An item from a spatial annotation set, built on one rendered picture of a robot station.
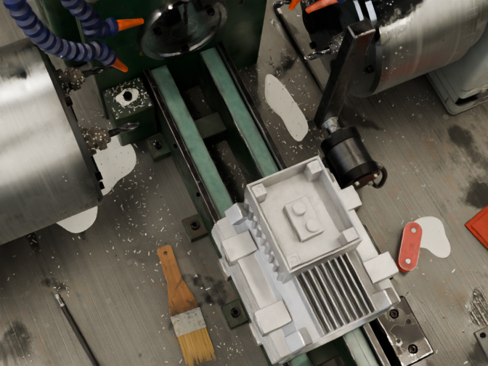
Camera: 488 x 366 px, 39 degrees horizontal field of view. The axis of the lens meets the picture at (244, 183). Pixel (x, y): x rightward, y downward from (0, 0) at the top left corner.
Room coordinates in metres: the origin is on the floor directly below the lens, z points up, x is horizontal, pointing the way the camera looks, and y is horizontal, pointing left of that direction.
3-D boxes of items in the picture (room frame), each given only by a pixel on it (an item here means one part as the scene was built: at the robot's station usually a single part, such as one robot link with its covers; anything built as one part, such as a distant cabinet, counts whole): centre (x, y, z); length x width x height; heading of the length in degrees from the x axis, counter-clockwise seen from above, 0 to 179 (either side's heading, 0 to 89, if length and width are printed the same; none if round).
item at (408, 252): (0.38, -0.30, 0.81); 0.09 x 0.03 x 0.02; 175
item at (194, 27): (0.59, 0.13, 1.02); 0.15 x 0.02 x 0.15; 125
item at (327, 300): (0.25, -0.10, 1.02); 0.20 x 0.19 x 0.19; 35
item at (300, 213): (0.28, -0.08, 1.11); 0.12 x 0.11 x 0.07; 35
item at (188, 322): (0.21, 0.06, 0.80); 0.21 x 0.05 x 0.01; 30
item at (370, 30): (0.48, -0.10, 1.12); 0.04 x 0.03 x 0.26; 35
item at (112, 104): (0.51, 0.21, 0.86); 0.07 x 0.06 x 0.12; 125
